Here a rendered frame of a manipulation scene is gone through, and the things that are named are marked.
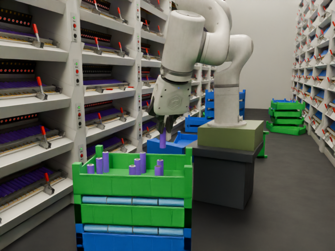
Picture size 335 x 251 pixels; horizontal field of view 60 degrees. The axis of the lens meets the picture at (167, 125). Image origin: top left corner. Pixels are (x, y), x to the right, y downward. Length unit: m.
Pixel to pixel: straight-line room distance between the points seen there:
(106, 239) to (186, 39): 0.54
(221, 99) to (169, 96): 0.66
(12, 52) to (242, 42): 0.92
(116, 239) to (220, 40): 0.56
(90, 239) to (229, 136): 0.79
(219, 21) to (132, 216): 0.53
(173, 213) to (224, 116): 0.74
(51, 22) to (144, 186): 0.94
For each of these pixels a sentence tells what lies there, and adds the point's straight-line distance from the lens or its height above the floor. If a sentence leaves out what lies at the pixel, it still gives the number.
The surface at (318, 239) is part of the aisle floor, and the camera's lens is 1.32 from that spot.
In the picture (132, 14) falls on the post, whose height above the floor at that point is 1.00.
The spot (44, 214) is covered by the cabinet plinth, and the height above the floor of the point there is 0.03.
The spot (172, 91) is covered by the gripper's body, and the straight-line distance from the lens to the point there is 0.76.
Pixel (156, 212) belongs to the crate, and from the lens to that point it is 0.76.
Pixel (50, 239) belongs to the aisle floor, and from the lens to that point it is 1.26.
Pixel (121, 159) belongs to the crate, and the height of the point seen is 0.36.
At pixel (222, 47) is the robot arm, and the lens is 0.71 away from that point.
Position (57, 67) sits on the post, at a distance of 1.42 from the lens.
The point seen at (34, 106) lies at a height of 0.50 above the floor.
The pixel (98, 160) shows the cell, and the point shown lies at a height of 0.38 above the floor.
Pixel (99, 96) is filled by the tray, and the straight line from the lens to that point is 1.59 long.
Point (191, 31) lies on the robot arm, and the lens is 0.69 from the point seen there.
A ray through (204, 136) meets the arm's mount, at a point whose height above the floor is 0.33.
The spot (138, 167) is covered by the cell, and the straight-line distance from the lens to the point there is 0.81.
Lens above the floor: 0.62
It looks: 10 degrees down
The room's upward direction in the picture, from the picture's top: straight up
